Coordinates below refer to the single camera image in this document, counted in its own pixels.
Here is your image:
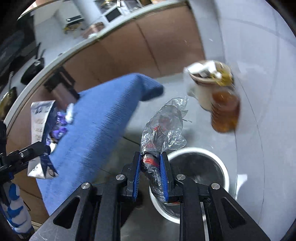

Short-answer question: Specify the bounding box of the white blue snack bag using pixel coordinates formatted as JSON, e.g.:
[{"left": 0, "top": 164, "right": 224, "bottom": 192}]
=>
[{"left": 27, "top": 100, "right": 58, "bottom": 179}]

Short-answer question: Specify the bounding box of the clear plastic wrapper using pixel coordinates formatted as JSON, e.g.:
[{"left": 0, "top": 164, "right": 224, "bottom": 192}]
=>
[{"left": 140, "top": 97, "right": 188, "bottom": 203}]

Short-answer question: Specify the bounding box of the purple candy wrapper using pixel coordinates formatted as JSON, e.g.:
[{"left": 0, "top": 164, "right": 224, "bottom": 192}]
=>
[{"left": 47, "top": 111, "right": 68, "bottom": 143}]

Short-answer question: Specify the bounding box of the white rimmed trash bin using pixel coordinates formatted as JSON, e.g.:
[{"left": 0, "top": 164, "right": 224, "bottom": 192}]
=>
[{"left": 149, "top": 147, "right": 230, "bottom": 224}]

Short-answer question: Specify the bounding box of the beige trash bucket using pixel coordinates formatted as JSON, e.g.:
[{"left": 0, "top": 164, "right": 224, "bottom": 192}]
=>
[{"left": 183, "top": 60, "right": 233, "bottom": 111}]

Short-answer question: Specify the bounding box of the brass wok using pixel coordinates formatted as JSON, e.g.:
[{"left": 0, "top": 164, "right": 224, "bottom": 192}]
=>
[{"left": 0, "top": 71, "right": 18, "bottom": 121}]

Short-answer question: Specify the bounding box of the blue terry towel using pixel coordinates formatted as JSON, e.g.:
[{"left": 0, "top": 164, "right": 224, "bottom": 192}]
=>
[{"left": 37, "top": 73, "right": 164, "bottom": 214}]

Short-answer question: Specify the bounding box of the white crumpled tissue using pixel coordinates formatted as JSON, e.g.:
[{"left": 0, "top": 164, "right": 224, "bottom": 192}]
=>
[{"left": 65, "top": 103, "right": 74, "bottom": 124}]

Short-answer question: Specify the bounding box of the black wok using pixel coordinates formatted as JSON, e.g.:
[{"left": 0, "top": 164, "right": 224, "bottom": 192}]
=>
[{"left": 21, "top": 42, "right": 45, "bottom": 85}]

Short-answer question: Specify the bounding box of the grey black electric kettle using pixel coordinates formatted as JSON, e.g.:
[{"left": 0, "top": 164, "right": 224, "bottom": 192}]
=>
[{"left": 44, "top": 66, "right": 80, "bottom": 110}]

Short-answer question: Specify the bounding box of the amber oil bottle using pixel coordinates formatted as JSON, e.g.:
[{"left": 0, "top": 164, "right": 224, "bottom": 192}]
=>
[{"left": 211, "top": 85, "right": 240, "bottom": 133}]

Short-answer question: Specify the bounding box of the copper rice cooker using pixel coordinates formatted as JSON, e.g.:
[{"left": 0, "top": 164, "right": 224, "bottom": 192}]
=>
[{"left": 82, "top": 22, "right": 105, "bottom": 39}]

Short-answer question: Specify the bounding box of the white microwave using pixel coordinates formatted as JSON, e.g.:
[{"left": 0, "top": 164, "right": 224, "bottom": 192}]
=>
[{"left": 103, "top": 6, "right": 124, "bottom": 23}]

